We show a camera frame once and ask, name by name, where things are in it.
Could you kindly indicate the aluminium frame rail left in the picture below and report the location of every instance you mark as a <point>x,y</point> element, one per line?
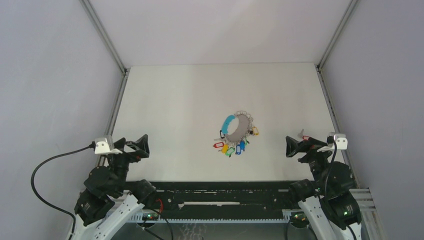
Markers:
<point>119,80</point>

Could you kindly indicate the red tagged key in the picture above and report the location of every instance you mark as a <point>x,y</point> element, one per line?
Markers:
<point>303,135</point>

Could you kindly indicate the bunch of coloured tagged keys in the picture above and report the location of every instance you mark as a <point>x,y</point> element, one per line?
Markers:
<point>231,148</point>

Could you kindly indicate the white slotted cable duct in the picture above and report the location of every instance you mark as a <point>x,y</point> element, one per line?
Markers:
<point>146,217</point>

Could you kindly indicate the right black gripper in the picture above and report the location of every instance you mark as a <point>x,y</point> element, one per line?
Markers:
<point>310,146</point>

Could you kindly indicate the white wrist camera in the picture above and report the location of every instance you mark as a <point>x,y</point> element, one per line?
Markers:
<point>335,141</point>
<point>104,146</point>

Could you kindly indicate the aluminium frame rail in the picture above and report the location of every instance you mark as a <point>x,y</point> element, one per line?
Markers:
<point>322,66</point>
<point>119,80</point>

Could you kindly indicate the aluminium frame rail right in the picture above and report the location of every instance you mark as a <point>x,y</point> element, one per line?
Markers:
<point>322,66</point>

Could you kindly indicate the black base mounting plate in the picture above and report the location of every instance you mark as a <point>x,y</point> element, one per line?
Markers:
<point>219,199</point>

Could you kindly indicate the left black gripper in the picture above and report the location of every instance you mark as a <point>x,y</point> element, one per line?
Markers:
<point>141,146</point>

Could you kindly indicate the yellow tagged key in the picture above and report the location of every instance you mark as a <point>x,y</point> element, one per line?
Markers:
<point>255,131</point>

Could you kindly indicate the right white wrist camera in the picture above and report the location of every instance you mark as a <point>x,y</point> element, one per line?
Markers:
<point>335,141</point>

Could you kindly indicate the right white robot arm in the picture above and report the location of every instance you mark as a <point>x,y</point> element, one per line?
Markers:
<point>328,205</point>

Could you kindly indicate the blue handled metal keyring holder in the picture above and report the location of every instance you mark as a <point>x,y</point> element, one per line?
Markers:
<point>236,127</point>

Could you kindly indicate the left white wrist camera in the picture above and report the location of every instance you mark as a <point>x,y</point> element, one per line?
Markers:
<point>104,146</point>

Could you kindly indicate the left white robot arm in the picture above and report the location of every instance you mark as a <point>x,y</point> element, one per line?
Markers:
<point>109,200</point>

